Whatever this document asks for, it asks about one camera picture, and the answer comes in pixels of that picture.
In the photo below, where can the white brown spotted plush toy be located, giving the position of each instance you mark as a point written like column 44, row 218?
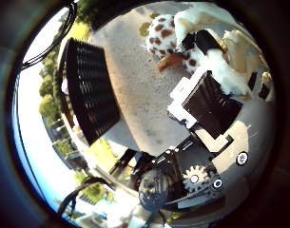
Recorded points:
column 162, row 33

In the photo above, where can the black slatted plastic basket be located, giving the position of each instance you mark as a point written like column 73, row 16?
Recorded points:
column 89, row 91

